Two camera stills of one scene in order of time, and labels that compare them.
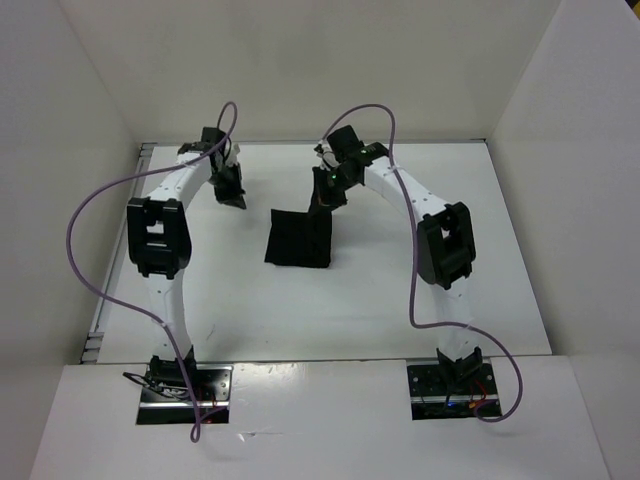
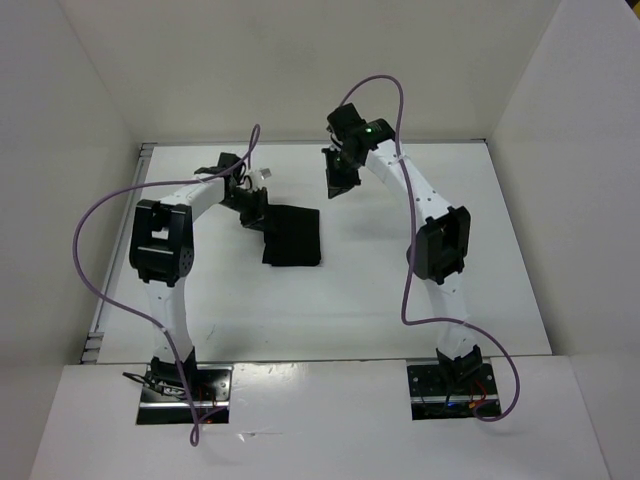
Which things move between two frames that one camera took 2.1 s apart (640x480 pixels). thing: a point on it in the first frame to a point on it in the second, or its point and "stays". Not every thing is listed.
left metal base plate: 169,404 stays
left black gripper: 235,196 to 257,218
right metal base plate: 435,397 stays
